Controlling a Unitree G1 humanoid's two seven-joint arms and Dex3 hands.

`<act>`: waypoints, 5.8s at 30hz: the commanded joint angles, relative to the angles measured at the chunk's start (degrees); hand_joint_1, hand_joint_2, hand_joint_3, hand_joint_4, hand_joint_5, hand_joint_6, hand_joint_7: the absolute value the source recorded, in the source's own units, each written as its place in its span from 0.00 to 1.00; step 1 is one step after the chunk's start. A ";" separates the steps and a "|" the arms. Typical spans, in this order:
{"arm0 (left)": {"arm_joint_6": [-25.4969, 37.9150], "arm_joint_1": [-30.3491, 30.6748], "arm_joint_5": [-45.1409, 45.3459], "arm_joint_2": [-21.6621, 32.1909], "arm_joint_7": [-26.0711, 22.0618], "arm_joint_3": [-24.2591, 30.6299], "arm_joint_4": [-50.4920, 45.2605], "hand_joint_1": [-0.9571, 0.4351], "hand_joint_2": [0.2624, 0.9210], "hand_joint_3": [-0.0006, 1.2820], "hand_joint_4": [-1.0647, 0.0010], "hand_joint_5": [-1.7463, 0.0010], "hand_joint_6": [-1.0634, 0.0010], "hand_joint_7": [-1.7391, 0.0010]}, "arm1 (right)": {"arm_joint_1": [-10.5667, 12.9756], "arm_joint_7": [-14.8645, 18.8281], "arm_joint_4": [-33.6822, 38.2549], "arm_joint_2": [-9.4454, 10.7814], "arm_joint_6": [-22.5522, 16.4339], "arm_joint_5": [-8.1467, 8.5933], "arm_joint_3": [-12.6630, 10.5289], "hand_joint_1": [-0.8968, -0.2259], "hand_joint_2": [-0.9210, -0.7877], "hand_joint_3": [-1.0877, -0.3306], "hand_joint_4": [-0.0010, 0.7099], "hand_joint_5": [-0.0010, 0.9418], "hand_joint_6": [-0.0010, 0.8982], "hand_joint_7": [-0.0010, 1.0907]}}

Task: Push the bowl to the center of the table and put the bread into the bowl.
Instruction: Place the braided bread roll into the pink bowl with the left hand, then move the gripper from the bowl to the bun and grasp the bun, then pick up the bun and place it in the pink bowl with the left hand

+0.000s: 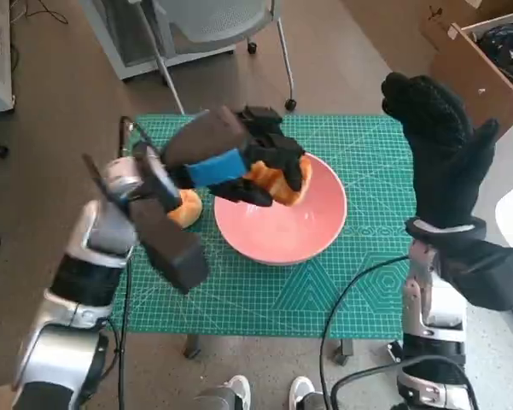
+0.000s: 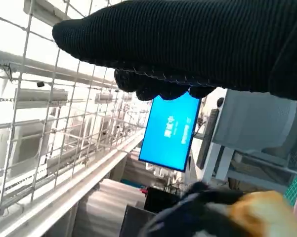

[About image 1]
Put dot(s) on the green cutting mat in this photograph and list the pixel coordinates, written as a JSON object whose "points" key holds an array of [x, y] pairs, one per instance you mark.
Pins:
{"points": [[247, 299]]}

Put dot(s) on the brown cardboard box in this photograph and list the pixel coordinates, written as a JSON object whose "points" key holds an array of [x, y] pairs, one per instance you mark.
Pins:
{"points": [[435, 30]]}

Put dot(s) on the dark grey leg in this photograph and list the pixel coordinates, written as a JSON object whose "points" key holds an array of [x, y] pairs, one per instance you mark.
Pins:
{"points": [[211, 400], [316, 402]]}

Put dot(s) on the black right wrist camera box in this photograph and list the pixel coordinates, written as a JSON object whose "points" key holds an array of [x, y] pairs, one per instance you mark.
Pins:
{"points": [[491, 273]]}

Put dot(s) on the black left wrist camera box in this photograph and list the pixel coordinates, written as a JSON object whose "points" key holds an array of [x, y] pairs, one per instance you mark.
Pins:
{"points": [[170, 252]]}

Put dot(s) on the pink bowl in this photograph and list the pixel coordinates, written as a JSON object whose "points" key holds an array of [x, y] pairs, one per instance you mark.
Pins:
{"points": [[281, 235]]}

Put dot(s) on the black table foot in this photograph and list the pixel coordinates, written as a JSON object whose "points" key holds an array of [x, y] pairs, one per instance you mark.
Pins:
{"points": [[192, 347], [342, 351]]}

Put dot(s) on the white shoe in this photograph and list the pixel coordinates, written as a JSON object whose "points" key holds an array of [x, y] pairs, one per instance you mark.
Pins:
{"points": [[239, 390], [302, 390]]}

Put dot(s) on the wooden crate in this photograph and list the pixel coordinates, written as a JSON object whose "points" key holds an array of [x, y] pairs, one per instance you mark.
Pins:
{"points": [[473, 77]]}

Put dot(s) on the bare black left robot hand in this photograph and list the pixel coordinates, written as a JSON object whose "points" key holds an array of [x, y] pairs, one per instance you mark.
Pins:
{"points": [[205, 145]]}

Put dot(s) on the black and white clamp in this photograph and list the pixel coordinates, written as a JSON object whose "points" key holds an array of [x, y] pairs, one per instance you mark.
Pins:
{"points": [[395, 351]]}

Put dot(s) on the grey mesh office chair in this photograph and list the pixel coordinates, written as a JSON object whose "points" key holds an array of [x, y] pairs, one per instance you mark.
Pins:
{"points": [[222, 21]]}

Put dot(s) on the white glass-front cabinet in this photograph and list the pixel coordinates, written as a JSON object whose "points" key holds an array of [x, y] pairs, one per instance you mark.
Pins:
{"points": [[111, 42]]}

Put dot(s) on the long toy bread loaf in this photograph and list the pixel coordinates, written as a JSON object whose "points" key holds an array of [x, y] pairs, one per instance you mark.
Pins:
{"points": [[277, 192]]}

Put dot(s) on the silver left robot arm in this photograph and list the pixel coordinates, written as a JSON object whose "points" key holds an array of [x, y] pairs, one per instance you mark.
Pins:
{"points": [[60, 341]]}

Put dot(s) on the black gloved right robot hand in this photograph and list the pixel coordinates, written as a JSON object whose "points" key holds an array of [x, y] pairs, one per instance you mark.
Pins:
{"points": [[444, 171]]}

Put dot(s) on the round toy bread bun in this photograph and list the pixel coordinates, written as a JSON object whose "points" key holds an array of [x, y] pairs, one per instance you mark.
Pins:
{"points": [[190, 211]]}

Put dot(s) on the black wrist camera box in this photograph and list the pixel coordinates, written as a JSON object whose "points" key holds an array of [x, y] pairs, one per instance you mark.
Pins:
{"points": [[491, 273], [170, 252]]}

